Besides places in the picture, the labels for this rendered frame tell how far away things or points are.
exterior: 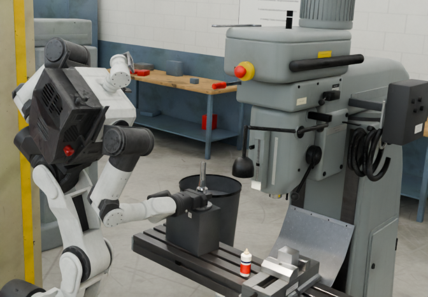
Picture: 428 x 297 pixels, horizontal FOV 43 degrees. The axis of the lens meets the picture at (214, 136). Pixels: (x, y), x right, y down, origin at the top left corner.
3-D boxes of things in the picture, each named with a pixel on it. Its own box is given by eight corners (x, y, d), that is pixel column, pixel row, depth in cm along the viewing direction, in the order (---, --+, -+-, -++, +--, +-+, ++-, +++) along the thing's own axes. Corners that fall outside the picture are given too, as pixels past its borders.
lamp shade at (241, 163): (230, 176, 178) (231, 159, 176) (233, 170, 184) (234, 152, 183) (252, 179, 177) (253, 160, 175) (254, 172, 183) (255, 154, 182)
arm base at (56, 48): (46, 79, 191) (71, 64, 187) (35, 46, 193) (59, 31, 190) (74, 85, 204) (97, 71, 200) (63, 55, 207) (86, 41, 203)
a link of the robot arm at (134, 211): (142, 227, 201) (97, 232, 188) (129, 210, 208) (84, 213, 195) (152, 204, 197) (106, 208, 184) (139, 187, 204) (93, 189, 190)
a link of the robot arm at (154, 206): (179, 211, 207) (150, 213, 198) (165, 220, 213) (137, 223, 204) (174, 195, 210) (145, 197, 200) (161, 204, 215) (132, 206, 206)
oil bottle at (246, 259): (246, 278, 210) (248, 251, 207) (237, 274, 212) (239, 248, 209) (252, 274, 213) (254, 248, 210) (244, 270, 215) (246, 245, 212)
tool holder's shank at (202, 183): (207, 188, 226) (208, 162, 224) (202, 189, 224) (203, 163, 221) (202, 186, 228) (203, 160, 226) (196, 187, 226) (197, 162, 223)
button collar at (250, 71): (250, 81, 171) (251, 62, 170) (235, 79, 175) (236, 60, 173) (254, 81, 173) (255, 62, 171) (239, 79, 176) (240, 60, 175)
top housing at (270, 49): (281, 85, 166) (285, 32, 162) (215, 74, 183) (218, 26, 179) (352, 74, 201) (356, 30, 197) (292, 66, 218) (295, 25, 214)
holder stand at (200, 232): (197, 257, 225) (199, 211, 220) (165, 238, 240) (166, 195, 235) (219, 248, 233) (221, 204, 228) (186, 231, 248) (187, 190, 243)
